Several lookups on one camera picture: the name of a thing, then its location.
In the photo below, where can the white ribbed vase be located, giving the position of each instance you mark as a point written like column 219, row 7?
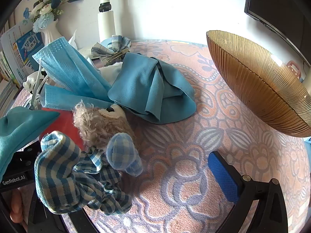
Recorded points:
column 49, row 35

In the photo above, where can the plaid hair bow clip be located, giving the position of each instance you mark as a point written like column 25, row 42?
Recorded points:
column 109, row 48

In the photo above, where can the person's left hand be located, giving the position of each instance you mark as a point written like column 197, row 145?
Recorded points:
column 17, row 203

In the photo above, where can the red soft pouch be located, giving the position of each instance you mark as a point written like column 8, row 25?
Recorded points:
column 65, row 126

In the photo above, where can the stack of books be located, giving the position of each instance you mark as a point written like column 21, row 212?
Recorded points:
column 21, row 51

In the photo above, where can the small white toy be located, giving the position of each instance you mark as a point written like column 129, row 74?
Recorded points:
column 30, row 82

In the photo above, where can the blue face mask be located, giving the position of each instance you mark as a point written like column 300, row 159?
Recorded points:
column 70, row 63
column 68, row 97

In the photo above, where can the blue white artificial flowers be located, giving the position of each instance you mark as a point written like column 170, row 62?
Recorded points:
column 46, row 9

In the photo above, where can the blue plaid cloth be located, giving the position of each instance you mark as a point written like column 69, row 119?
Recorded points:
column 58, row 174

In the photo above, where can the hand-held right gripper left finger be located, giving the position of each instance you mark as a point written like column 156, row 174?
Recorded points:
column 41, row 219

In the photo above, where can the amber ribbed glass bowl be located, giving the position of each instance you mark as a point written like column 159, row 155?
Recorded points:
column 255, row 89

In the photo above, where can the white desk lamp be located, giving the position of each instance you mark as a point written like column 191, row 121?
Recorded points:
column 107, row 24

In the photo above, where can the black monitor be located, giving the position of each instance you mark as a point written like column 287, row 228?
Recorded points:
column 279, row 2

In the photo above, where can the teal cloth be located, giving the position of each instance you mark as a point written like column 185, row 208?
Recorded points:
column 145, row 85
column 17, row 131

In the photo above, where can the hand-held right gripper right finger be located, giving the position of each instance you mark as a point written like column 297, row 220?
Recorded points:
column 223, row 177

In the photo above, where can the pink patterned blanket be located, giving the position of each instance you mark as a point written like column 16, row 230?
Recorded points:
column 194, row 138

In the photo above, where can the beige teddy bear plush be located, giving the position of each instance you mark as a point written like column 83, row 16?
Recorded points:
column 97, row 126

